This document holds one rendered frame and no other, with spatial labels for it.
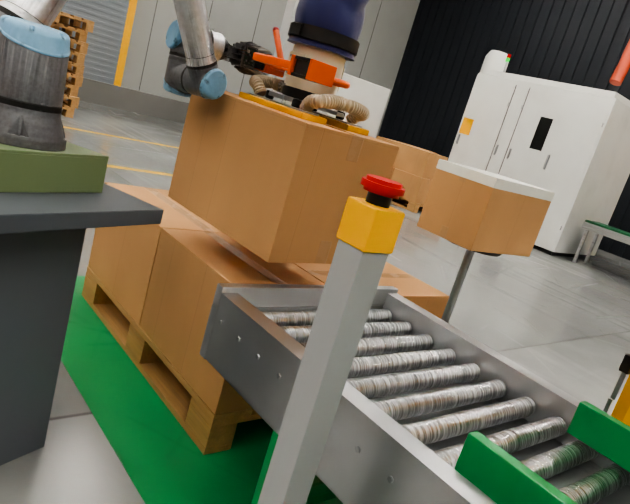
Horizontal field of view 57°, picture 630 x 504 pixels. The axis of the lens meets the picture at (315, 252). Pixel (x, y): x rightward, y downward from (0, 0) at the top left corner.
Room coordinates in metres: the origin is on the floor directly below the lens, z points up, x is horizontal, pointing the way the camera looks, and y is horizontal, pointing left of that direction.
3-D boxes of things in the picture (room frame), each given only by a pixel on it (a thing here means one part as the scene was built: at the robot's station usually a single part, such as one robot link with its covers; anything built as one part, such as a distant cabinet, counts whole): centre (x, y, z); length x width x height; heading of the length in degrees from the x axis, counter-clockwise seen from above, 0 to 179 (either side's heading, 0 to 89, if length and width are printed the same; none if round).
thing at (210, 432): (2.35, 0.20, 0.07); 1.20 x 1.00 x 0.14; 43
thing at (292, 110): (1.84, 0.23, 1.09); 0.34 x 0.10 x 0.05; 45
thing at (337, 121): (1.97, 0.10, 1.09); 0.34 x 0.10 x 0.05; 45
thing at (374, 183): (0.89, -0.07, 1.02); 0.07 x 0.07 x 0.04
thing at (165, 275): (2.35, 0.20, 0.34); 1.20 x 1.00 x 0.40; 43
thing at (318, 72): (1.51, 0.14, 1.19); 0.09 x 0.08 x 0.05; 135
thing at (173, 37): (1.87, 0.57, 1.20); 0.12 x 0.09 x 0.10; 133
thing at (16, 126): (1.34, 0.74, 0.89); 0.19 x 0.19 x 0.10
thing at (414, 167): (9.36, -1.16, 0.45); 1.21 x 1.02 x 0.90; 45
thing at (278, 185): (1.90, 0.20, 0.87); 0.60 x 0.40 x 0.40; 46
